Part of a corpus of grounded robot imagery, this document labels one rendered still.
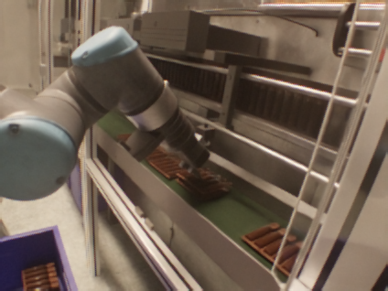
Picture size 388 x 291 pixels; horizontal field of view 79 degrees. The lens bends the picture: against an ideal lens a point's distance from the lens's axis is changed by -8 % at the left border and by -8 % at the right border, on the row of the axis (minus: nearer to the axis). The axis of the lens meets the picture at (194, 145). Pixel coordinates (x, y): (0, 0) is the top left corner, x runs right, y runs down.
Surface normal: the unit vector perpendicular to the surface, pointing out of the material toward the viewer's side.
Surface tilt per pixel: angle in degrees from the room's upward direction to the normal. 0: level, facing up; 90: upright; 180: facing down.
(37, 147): 91
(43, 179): 92
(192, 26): 90
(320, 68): 90
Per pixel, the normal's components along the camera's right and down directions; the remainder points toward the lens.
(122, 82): 0.38, 0.55
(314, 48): -0.79, 0.11
